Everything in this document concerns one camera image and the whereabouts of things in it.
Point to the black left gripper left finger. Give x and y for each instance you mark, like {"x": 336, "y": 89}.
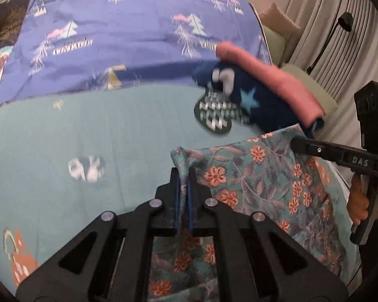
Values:
{"x": 108, "y": 260}

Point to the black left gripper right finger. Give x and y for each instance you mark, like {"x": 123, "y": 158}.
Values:
{"x": 255, "y": 259}

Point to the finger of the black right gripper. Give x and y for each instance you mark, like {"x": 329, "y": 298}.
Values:
{"x": 341, "y": 155}

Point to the teal floral fleece garment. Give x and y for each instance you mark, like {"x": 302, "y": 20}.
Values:
{"x": 301, "y": 194}

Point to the right hand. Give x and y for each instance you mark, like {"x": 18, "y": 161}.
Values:
{"x": 358, "y": 203}

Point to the green pillow near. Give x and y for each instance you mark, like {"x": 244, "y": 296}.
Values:
{"x": 326, "y": 101}

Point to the green pillow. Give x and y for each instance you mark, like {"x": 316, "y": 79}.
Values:
{"x": 276, "y": 45}
{"x": 326, "y": 101}

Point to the pink folded garment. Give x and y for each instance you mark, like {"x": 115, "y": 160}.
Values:
{"x": 302, "y": 102}

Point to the beige pleated curtain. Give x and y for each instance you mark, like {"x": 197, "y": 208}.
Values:
{"x": 349, "y": 62}

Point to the black floor lamp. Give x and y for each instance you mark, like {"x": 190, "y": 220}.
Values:
{"x": 345, "y": 21}

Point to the teal animal print bedcover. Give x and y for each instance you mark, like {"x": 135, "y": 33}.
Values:
{"x": 65, "y": 159}

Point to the green pillow far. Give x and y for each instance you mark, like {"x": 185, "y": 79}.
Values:
{"x": 276, "y": 45}

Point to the beige pillow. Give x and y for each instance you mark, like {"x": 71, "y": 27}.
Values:
{"x": 278, "y": 21}

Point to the navy star fleece garment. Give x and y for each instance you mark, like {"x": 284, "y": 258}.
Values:
{"x": 232, "y": 94}

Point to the purple tree print sheet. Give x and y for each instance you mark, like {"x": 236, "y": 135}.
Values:
{"x": 69, "y": 46}

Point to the dark patterned blanket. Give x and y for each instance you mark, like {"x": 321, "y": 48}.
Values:
{"x": 12, "y": 13}

